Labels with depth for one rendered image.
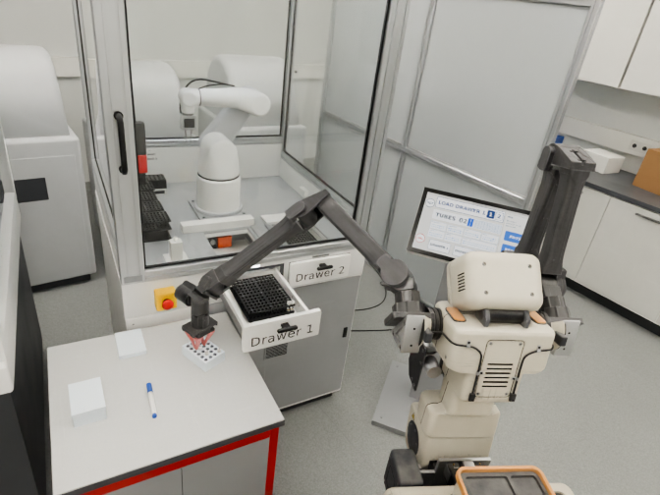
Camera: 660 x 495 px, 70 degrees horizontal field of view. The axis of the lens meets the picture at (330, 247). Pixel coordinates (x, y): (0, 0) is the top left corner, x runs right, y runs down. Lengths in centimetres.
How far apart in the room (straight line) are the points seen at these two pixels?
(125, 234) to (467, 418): 122
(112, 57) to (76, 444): 106
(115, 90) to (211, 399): 96
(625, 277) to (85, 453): 366
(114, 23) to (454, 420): 145
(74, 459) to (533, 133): 249
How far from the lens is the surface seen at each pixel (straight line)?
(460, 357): 125
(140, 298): 183
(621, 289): 419
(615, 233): 411
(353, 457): 246
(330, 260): 202
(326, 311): 220
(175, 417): 155
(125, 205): 165
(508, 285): 126
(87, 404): 157
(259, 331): 162
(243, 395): 160
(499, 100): 295
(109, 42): 151
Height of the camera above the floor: 192
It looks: 28 degrees down
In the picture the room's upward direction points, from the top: 8 degrees clockwise
